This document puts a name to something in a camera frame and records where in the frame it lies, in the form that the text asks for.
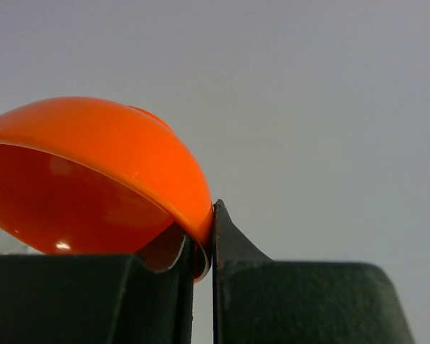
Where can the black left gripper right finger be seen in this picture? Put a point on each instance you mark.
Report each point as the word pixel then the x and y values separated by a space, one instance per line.
pixel 259 300

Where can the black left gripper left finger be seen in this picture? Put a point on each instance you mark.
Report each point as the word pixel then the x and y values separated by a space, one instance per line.
pixel 95 299

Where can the orange bowl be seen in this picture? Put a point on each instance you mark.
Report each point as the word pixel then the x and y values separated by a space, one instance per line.
pixel 83 175

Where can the white wire dish rack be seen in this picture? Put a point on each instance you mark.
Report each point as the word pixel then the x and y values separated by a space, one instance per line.
pixel 11 245

